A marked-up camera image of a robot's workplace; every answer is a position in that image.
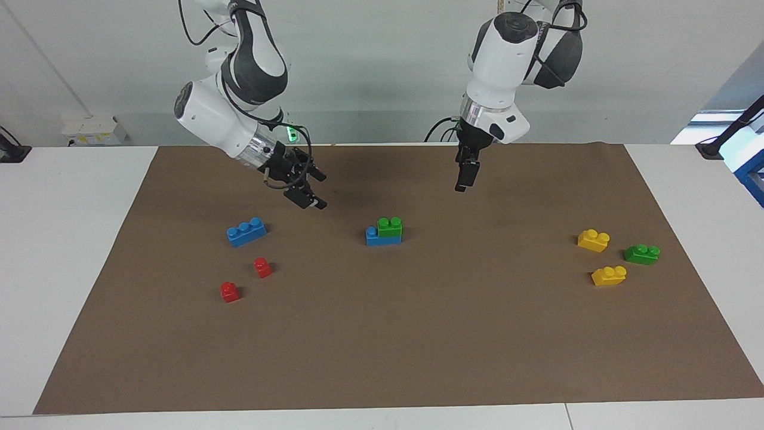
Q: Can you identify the blue three-stud toy block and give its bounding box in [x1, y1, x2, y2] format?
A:
[366, 226, 403, 247]
[227, 217, 267, 248]

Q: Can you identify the yellow two-stud toy block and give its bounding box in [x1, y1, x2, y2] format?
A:
[577, 229, 611, 253]
[592, 266, 627, 287]

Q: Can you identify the brown table mat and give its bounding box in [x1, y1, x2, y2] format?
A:
[33, 142, 764, 415]

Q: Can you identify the black table clamp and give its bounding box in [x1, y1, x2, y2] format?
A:
[0, 127, 32, 163]

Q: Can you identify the black left base cable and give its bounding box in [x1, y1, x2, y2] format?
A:
[424, 116, 463, 143]

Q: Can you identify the white wall socket box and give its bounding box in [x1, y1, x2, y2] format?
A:
[60, 116, 129, 148]

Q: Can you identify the blue metal frame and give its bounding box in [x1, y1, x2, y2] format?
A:
[733, 160, 764, 208]

